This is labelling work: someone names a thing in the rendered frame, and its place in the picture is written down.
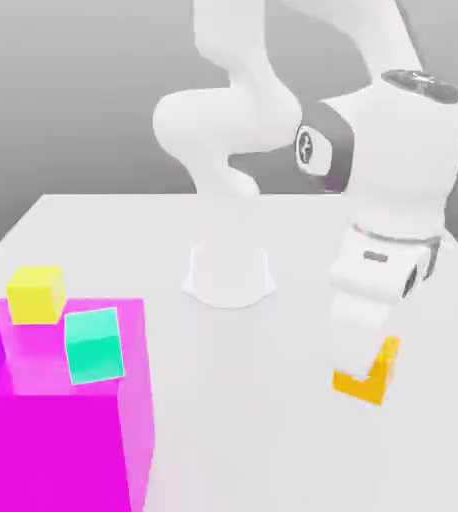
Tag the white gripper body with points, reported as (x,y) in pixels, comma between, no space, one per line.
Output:
(367,276)

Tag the small orange cube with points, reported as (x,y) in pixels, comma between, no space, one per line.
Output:
(370,390)

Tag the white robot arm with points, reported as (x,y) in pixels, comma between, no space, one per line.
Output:
(405,160)

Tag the small teal cube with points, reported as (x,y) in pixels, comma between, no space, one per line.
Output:
(95,356)

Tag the small yellow cube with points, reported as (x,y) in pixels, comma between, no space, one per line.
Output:
(33,298)

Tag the large magenta box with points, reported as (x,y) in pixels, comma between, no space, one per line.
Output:
(53,448)

